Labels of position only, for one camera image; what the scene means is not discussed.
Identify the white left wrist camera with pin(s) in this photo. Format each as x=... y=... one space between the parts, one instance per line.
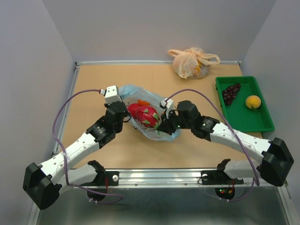
x=111 y=94

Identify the orange round fruit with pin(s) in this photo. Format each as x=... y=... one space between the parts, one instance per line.
x=143 y=103

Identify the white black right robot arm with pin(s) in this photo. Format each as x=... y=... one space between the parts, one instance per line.
x=270 y=160

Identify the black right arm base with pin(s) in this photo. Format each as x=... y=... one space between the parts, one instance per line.
x=225 y=189

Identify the red round fruit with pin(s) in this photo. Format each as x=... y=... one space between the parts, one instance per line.
x=132 y=109

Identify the green plastic tray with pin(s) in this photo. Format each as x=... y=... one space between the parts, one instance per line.
x=237 y=113

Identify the dark red grape bunch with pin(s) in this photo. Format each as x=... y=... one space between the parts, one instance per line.
x=230 y=93

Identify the blue printed plastic bag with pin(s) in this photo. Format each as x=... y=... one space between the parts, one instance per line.
x=130 y=94

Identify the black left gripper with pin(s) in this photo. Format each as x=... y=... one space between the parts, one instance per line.
x=107 y=105

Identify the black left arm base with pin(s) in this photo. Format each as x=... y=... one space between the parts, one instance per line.
x=103 y=181

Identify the yellow round fruit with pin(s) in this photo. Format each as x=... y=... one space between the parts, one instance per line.
x=253 y=102

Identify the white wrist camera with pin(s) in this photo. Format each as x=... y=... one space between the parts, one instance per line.
x=167 y=105
x=111 y=94

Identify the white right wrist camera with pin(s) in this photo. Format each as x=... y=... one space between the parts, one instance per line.
x=167 y=105

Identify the red green dragon fruit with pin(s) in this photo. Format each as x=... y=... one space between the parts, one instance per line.
x=148 y=116

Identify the aluminium frame rail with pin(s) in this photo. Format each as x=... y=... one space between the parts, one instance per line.
x=158 y=179

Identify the orange knotted plastic bag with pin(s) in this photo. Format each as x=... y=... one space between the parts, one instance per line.
x=192 y=63

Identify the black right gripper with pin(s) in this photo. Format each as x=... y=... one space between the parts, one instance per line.
x=165 y=126

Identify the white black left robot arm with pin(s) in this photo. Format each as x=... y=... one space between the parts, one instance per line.
x=45 y=182

